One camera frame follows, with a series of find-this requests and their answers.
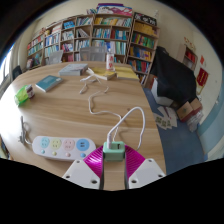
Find wooden bookshelf unit with books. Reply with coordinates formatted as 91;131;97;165
24;3;161;84

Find green charger block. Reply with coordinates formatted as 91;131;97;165
102;141;127;163

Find dark chair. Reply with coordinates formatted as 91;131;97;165
11;65;24;81

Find grey book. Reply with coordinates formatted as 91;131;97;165
58;63;89;77

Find grey mesh chair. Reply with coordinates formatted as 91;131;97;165
79;45;108;63
48;49;64;65

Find papers on floor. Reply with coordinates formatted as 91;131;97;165
153;105;179;130

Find small wooden wall shelf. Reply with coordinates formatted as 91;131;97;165
179;43;198;72

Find cardboard box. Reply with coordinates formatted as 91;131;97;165
175;97;204;123

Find small dark jar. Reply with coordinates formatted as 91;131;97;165
25;84;36;100

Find black cloth cover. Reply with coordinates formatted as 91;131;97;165
149;45;198;101

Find white charger cable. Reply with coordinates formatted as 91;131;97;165
78;68;147;151

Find white box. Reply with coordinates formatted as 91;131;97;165
150;78;174;107

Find white power strip cord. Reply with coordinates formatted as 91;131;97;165
18;115;34;146

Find red wall decoration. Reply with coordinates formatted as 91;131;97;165
196;66;210;88

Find white power strip pastel sockets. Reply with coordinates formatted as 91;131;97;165
31;135;97;162

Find window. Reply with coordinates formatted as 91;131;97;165
0;48;14;88

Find yellow book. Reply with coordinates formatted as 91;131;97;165
113;64;140;81
87;66;118;82

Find teal book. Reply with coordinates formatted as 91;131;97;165
35;74;64;93

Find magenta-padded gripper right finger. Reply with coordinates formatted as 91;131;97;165
123;146;167;190

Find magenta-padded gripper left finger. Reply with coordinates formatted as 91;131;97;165
62;146;104;190

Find white bottle red label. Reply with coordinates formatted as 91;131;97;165
105;49;116;72

